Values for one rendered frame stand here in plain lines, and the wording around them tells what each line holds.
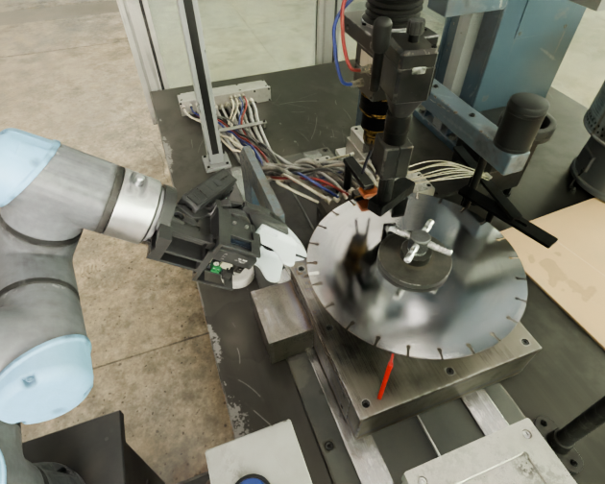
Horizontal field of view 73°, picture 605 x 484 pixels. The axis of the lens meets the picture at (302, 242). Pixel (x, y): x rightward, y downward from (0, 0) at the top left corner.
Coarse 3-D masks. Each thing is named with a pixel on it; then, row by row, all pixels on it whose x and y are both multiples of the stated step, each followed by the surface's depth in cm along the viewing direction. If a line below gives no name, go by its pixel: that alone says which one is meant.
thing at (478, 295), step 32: (320, 224) 69; (352, 224) 69; (384, 224) 69; (416, 224) 69; (448, 224) 69; (320, 256) 64; (352, 256) 64; (480, 256) 64; (512, 256) 64; (320, 288) 59; (352, 288) 59; (384, 288) 59; (448, 288) 59; (480, 288) 59; (512, 288) 59; (352, 320) 56; (384, 320) 56; (416, 320) 56; (448, 320) 56; (480, 320) 56; (416, 352) 52; (448, 352) 52
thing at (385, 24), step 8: (384, 16) 43; (376, 24) 43; (384, 24) 42; (392, 24) 43; (376, 32) 43; (384, 32) 43; (376, 40) 44; (384, 40) 43; (376, 48) 44; (384, 48) 44; (376, 56) 45; (376, 64) 46; (376, 72) 46; (376, 80) 47; (376, 88) 48
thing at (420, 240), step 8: (432, 224) 62; (400, 232) 60; (408, 232) 60; (416, 232) 60; (424, 232) 60; (408, 240) 60; (416, 240) 58; (424, 240) 58; (408, 248) 61; (416, 248) 58; (424, 248) 59; (432, 248) 59; (440, 248) 58; (408, 256) 57
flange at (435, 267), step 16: (384, 240) 65; (400, 240) 64; (432, 240) 65; (384, 256) 62; (400, 256) 62; (416, 256) 60; (432, 256) 62; (448, 256) 62; (384, 272) 61; (400, 272) 60; (416, 272) 60; (432, 272) 60; (448, 272) 60; (416, 288) 59
